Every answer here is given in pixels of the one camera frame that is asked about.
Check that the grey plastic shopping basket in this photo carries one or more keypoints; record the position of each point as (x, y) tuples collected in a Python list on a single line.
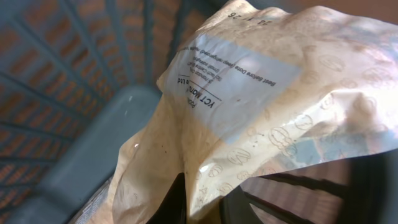
[(78, 79)]

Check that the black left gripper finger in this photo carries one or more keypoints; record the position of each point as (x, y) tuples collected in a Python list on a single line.
[(173, 209)]

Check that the beige vacuum food pouch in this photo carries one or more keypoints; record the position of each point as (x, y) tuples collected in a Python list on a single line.
[(273, 117)]

